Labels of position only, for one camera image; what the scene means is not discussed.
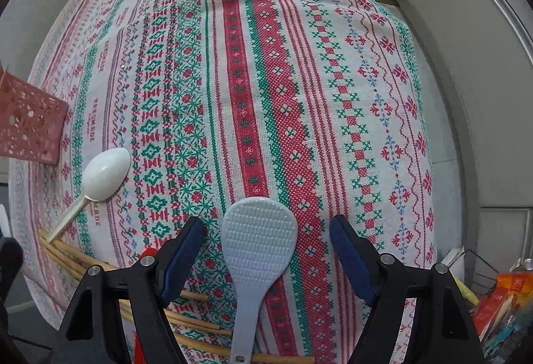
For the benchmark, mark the pink perforated utensil holder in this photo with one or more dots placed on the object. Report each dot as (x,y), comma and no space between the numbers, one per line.
(29,126)

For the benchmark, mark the red green patterned tablecloth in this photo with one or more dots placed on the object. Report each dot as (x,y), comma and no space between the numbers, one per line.
(258,76)

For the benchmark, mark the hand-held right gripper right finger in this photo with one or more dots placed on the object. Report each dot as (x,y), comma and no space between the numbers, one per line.
(349,260)

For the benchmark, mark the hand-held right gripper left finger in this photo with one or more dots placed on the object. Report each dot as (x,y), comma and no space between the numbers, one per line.
(187,247)

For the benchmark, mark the white plastic spoon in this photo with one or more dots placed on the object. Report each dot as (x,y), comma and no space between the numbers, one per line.
(104,174)

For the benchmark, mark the yellow foam stick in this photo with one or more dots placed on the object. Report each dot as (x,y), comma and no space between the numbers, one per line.
(466,291)

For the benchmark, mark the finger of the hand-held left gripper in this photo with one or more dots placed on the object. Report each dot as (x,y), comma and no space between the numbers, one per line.
(10,268)

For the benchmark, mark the white rice paddle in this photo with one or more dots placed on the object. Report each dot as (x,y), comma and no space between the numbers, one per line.
(258,239)

